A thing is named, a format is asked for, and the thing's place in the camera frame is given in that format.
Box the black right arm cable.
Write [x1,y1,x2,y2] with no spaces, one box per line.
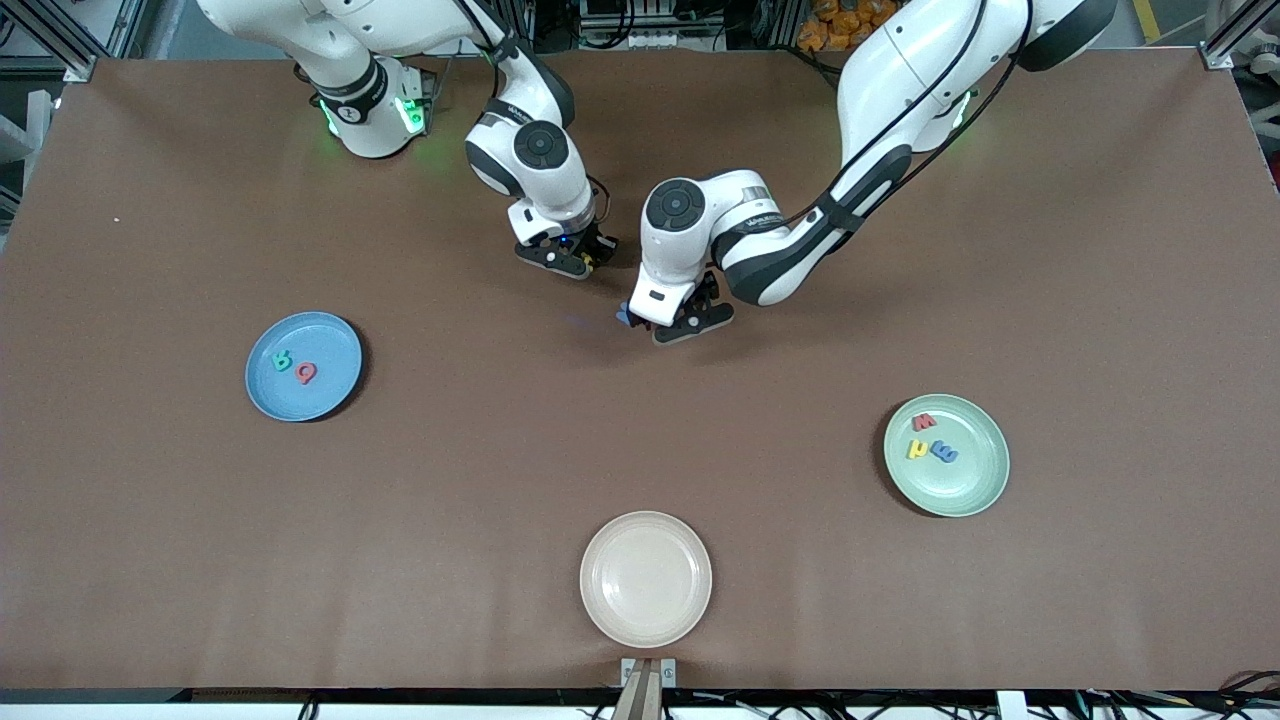
[455,0,613,236]

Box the blue plate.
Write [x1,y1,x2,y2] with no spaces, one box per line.
[245,311,363,423]

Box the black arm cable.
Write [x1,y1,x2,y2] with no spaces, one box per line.
[455,0,613,236]
[790,0,1036,226]

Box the grey side shelf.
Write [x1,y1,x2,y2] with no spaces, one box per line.
[0,88,53,236]

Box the green plate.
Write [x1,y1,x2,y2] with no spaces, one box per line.
[883,393,1011,518]

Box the brown table cover sheet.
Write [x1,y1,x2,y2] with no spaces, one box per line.
[0,48,1280,693]

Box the beige plate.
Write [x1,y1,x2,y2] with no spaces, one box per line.
[579,511,713,649]

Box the aluminium beam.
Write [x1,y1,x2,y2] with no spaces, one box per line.
[612,668,664,720]

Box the pile of orange objects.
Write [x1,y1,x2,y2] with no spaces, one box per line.
[797,0,901,53]

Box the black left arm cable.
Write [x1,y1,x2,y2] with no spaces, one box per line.
[790,0,1036,226]

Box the black electronics rack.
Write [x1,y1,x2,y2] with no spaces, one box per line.
[575,0,746,53]

